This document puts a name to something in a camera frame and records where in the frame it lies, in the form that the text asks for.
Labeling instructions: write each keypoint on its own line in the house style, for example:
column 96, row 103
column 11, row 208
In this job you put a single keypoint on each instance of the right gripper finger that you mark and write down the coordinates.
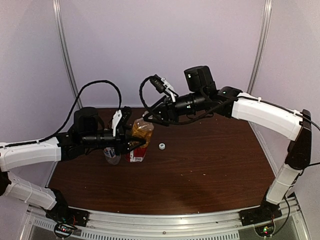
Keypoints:
column 159, row 106
column 148, row 117

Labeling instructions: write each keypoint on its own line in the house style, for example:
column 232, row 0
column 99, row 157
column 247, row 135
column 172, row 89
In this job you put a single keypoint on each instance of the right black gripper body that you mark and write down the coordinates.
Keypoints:
column 174, row 115

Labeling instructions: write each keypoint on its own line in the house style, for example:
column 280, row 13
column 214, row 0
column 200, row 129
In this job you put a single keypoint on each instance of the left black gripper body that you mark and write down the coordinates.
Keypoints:
column 119, row 143

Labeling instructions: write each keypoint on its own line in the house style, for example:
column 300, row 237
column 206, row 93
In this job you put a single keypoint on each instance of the clear water bottle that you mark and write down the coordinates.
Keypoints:
column 111, row 156

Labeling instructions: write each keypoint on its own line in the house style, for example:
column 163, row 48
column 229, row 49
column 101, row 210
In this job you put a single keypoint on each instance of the white tea bottle cap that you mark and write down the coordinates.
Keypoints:
column 162, row 146

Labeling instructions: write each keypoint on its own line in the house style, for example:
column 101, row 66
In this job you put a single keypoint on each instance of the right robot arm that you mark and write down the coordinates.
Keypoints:
column 205, row 99

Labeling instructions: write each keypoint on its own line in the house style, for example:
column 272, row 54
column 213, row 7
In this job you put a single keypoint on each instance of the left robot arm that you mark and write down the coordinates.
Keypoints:
column 87, row 132

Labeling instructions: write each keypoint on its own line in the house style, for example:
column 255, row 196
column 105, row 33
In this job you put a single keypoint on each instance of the left circuit board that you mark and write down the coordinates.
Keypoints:
column 63, row 230

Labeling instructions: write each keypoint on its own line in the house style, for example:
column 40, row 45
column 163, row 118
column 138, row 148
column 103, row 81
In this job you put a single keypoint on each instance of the circuit board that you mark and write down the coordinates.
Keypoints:
column 63, row 230
column 264, row 230

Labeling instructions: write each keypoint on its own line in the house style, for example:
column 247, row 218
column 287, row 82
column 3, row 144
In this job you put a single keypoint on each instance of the right circuit board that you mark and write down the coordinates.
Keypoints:
column 264, row 230

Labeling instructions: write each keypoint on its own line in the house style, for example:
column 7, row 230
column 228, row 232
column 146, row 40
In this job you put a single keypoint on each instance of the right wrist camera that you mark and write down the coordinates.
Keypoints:
column 163, row 86

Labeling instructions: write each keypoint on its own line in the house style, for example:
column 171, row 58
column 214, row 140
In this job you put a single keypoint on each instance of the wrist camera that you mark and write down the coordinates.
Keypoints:
column 120, row 118
column 163, row 86

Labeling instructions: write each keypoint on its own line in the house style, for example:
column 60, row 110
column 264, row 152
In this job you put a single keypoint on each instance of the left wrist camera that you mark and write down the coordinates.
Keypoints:
column 120, row 118

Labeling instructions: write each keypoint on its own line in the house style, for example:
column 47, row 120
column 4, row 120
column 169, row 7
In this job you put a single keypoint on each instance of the front aluminium rail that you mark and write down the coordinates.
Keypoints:
column 223, row 225

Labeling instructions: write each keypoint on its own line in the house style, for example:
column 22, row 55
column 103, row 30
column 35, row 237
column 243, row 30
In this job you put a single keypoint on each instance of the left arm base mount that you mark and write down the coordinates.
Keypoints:
column 62, row 213

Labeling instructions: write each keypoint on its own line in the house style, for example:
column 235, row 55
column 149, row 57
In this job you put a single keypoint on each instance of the left aluminium frame post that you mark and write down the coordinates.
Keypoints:
column 64, row 47

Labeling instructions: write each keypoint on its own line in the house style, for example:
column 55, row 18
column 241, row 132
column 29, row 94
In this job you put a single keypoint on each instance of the aluminium frame post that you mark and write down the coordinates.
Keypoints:
column 64, row 47
column 263, row 35

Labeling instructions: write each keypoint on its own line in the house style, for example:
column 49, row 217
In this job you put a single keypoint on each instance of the right aluminium frame post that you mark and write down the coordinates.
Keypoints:
column 263, row 35

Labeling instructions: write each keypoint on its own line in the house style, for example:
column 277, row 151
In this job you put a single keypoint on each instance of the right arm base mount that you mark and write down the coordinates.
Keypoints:
column 265, row 212

